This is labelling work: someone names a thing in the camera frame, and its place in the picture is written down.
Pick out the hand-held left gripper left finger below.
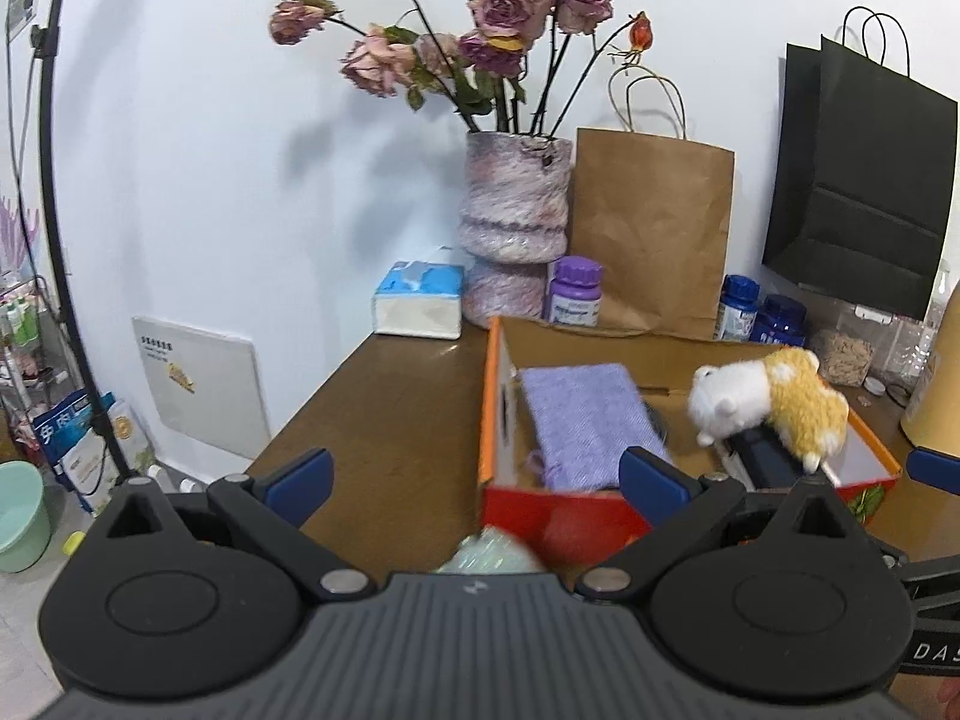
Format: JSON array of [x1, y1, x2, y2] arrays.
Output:
[[105, 446, 376, 605]]

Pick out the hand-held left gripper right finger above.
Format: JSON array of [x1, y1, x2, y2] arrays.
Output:
[[574, 446, 856, 605]]

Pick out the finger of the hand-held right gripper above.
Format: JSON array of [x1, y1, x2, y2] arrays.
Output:
[[720, 424, 835, 494], [905, 448, 960, 497]]

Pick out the white and yellow plush toy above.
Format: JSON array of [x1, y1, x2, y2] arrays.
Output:
[[688, 347, 850, 475]]

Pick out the purple woven pouch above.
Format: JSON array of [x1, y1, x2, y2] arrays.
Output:
[[520, 364, 672, 492]]

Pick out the red cardboard box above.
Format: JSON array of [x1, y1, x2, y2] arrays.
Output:
[[478, 315, 903, 567]]

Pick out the pale plastic wrap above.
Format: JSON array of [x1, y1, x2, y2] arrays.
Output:
[[439, 527, 542, 575]]

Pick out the yellow thermos jug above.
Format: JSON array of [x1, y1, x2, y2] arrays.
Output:
[[900, 300, 960, 445]]

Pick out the clear plastic bottle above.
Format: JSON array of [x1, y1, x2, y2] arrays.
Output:
[[881, 262, 953, 392]]

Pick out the clear container of oats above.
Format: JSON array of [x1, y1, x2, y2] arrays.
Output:
[[808, 300, 897, 389]]

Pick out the blue pill bottle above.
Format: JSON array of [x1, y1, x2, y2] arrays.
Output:
[[714, 274, 762, 342], [750, 294, 809, 348]]

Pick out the blue white tissue box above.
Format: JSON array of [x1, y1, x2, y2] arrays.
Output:
[[373, 260, 464, 340]]

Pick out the purple pill bottle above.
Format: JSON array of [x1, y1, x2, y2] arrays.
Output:
[[545, 255, 605, 329]]

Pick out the blue white floor bags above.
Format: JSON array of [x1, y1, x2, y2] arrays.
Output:
[[31, 388, 155, 515]]

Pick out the brown paper bag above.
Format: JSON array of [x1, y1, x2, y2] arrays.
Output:
[[564, 64, 736, 342]]

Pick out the green plastic bucket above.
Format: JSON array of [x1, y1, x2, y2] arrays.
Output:
[[0, 461, 52, 575]]

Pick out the black paper bag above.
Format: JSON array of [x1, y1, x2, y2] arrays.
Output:
[[761, 6, 960, 321]]

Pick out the pink marbled vase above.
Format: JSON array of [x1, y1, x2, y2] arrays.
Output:
[[459, 131, 575, 329]]

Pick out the black light stand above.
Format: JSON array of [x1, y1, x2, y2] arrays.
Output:
[[30, 0, 143, 490]]

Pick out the dried rose bouquet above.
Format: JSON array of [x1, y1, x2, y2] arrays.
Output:
[[268, 0, 652, 134]]

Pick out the white wall panel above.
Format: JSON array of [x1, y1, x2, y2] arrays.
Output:
[[133, 316, 272, 460]]

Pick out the wire storage rack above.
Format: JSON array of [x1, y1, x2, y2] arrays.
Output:
[[0, 277, 76, 421]]

